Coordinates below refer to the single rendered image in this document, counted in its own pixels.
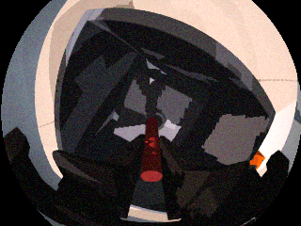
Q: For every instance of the red peg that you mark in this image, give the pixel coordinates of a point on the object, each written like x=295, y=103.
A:
x=151, y=165

